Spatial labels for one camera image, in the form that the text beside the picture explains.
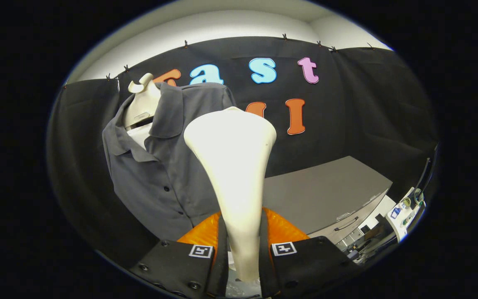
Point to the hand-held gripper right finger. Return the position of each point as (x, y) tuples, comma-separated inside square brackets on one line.
[(264, 270)]

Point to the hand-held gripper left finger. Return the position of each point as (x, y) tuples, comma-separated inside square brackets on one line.
[(222, 270)]

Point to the white garment steamer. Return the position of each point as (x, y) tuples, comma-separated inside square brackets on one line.
[(230, 166)]

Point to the grey collared shirt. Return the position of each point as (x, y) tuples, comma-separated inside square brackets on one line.
[(168, 174)]

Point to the grey cabinet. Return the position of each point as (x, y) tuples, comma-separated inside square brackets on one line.
[(326, 187)]

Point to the small blue item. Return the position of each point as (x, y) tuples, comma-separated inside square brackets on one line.
[(395, 212)]

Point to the white computer desk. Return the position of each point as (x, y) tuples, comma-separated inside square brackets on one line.
[(401, 222)]

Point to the cream mannequin hanger form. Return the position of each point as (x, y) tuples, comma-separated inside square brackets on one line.
[(143, 104)]

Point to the black backdrop cloth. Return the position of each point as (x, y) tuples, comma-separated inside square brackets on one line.
[(367, 104)]

